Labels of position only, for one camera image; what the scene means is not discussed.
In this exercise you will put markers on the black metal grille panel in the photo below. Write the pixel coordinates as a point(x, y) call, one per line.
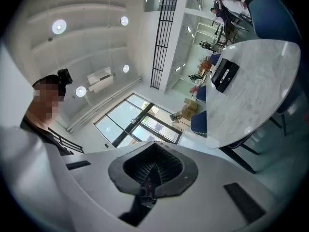
point(164, 40)

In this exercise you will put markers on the orange plant in white pot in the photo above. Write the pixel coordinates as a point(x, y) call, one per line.
point(205, 64)

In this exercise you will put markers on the black metal railing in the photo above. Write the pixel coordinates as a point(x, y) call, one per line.
point(75, 149)

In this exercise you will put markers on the black framed glass window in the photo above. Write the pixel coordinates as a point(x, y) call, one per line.
point(120, 120)

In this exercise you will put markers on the black tray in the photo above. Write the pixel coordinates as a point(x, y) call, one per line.
point(225, 75)

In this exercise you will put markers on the dark blue upholstered chair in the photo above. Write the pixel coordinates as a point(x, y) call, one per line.
point(201, 94)
point(293, 103)
point(199, 123)
point(275, 16)
point(239, 144)

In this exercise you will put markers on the white ceiling air conditioner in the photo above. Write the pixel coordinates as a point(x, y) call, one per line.
point(100, 77)

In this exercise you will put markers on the black head-mounted camera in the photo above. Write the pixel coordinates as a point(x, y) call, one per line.
point(64, 76)

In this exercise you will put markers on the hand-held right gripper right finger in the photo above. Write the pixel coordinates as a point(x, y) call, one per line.
point(212, 178)

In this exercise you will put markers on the person's head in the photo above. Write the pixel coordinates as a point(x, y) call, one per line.
point(46, 100)

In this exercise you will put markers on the person's black shirt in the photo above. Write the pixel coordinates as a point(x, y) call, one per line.
point(41, 135)

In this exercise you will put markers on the brown cardboard box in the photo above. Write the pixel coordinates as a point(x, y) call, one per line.
point(186, 118)
point(192, 105)

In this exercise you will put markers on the round ceiling light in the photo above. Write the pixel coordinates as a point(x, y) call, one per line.
point(124, 20)
point(125, 68)
point(59, 26)
point(80, 91)

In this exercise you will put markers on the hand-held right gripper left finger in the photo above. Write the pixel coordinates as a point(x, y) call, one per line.
point(96, 178)

